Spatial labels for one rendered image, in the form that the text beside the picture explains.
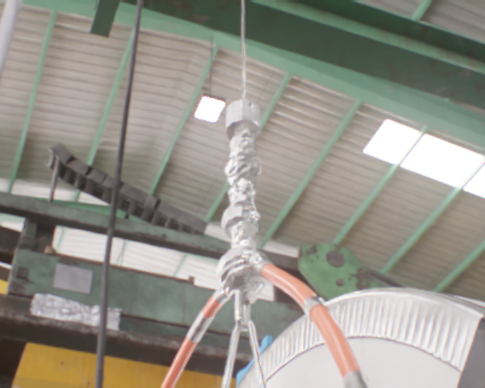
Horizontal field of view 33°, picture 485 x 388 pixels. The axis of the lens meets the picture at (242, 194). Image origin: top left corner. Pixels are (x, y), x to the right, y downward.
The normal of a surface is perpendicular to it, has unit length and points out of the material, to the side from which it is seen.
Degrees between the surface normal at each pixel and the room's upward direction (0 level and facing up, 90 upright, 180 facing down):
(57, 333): 180
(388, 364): 90
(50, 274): 90
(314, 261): 90
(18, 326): 180
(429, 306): 89
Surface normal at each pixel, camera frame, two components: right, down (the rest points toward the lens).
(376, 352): -0.94, -0.22
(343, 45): 0.00, 0.77
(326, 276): 0.18, -0.62
